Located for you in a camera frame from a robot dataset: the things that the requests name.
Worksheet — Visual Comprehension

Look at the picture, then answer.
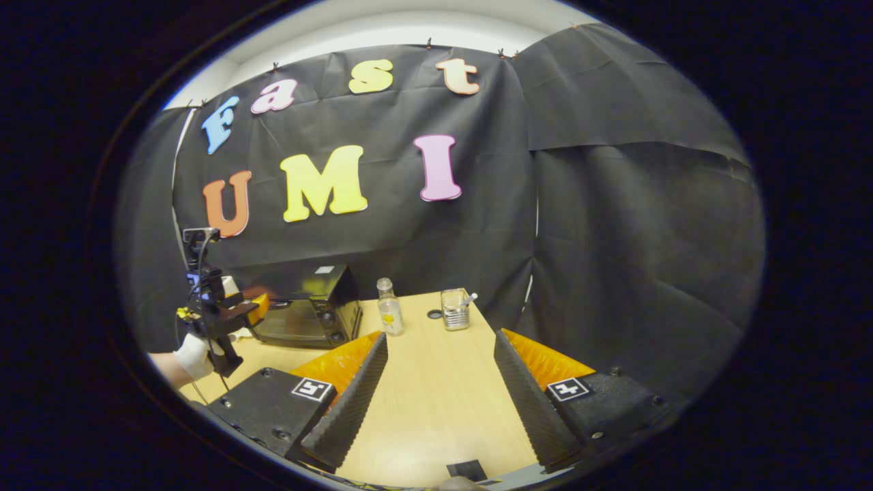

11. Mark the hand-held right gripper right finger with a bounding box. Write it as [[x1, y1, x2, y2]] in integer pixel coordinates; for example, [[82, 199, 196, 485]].
[[493, 329, 672, 473]]

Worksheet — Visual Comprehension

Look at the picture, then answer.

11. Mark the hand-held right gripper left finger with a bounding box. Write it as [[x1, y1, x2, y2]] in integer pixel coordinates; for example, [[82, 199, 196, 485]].
[[205, 332, 389, 473]]

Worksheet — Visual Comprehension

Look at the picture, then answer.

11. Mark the black electric oven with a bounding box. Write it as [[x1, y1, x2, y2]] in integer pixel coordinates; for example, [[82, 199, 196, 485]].
[[228, 265, 364, 349]]

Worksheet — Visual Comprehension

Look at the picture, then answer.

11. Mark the clear glass bottle yellow label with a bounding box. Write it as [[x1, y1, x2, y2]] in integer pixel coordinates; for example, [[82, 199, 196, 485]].
[[376, 278, 404, 336]]

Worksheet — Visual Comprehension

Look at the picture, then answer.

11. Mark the metal wire cutlery holder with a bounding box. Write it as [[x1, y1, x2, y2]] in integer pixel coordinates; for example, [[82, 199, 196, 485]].
[[440, 288, 471, 331]]

